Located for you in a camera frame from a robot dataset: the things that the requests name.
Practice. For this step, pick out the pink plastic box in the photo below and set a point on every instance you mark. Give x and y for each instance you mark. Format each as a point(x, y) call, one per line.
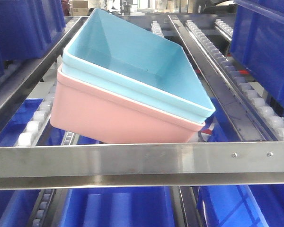
point(96, 113)

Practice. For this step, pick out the light blue plastic box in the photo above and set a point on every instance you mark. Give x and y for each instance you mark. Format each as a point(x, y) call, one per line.
point(116, 55)

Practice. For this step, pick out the cardboard boxes in background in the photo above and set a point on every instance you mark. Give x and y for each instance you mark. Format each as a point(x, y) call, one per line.
point(79, 7)

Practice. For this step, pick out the white roller track centre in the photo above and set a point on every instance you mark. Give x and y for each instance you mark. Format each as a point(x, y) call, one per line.
point(156, 29)

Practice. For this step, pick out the white roller track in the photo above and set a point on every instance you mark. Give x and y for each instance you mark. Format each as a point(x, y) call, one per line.
point(37, 124)
point(247, 95)
point(156, 29)

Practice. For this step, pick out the steel flow rack front beam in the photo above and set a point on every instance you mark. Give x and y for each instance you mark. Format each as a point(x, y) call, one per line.
point(121, 165)

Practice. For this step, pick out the lower blue crate centre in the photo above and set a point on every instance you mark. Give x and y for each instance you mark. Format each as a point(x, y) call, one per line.
point(118, 207)

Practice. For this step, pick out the white roller track left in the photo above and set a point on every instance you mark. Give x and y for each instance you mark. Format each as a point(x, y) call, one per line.
point(37, 124)

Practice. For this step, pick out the white roller track right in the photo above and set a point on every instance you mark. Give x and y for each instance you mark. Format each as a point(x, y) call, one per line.
point(247, 95)

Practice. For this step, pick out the large blue crate right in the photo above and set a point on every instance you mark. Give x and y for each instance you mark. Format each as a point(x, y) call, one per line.
point(258, 43)

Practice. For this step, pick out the large blue crate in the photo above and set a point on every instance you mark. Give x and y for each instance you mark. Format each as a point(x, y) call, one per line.
point(29, 28)
point(258, 43)

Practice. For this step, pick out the large blue crate left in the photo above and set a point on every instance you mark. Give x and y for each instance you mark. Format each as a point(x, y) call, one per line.
point(29, 28)

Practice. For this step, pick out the lower blue crate right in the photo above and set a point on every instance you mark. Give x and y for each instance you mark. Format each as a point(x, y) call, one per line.
point(242, 205)

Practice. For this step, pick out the steel divider rail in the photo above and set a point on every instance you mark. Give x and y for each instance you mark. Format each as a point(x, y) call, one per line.
point(231, 112)

